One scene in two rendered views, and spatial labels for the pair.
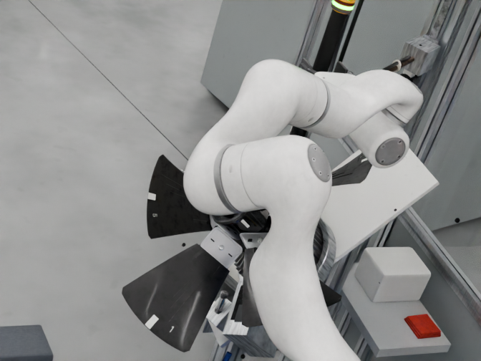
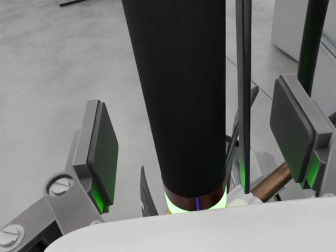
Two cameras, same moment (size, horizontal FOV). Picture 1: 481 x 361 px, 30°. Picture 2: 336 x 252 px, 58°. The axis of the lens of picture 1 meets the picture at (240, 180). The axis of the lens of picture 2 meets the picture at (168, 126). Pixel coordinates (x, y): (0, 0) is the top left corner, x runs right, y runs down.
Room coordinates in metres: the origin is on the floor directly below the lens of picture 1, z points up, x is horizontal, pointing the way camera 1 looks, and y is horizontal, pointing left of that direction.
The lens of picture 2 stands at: (1.66, -0.13, 1.74)
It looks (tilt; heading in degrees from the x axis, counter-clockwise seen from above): 42 degrees down; 33
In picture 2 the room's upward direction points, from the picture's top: 10 degrees counter-clockwise
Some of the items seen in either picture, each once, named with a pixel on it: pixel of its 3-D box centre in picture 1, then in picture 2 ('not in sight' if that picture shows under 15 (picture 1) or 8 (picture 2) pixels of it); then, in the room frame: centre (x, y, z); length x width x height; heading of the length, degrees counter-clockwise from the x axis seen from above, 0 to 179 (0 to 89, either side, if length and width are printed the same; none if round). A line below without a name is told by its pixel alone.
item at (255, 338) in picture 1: (256, 317); not in sight; (1.72, -0.14, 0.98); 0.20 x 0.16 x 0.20; 120
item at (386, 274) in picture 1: (389, 270); not in sight; (2.20, -0.50, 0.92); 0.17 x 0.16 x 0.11; 120
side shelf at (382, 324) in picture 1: (384, 306); not in sight; (2.12, -0.51, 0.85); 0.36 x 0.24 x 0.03; 30
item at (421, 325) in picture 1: (423, 325); not in sight; (2.05, -0.62, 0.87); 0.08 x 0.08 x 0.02; 32
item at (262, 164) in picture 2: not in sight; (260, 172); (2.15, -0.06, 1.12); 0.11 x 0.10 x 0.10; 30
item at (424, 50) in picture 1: (419, 55); not in sight; (2.31, -0.36, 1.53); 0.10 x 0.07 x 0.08; 155
